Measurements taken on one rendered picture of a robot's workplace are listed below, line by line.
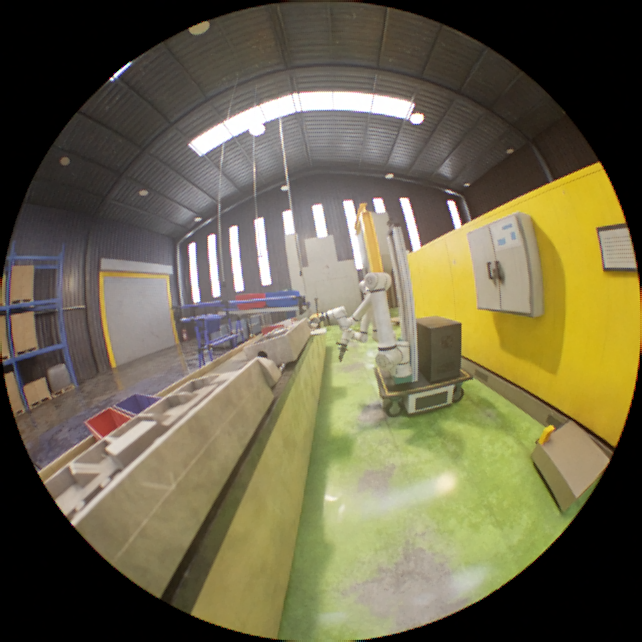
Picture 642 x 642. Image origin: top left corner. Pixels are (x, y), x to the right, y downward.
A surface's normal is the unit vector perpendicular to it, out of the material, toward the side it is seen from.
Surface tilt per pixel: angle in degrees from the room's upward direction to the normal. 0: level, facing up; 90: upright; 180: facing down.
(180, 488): 80
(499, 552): 0
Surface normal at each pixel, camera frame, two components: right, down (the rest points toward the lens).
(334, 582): -0.16, -0.98
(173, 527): 0.95, -0.31
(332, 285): -0.06, 0.13
